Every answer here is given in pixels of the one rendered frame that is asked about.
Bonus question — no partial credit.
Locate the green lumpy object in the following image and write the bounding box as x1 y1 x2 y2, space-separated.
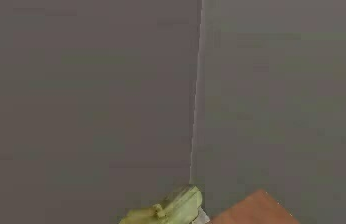
118 184 211 224

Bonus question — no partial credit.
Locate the brown wooden table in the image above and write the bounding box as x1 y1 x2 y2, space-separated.
209 189 301 224

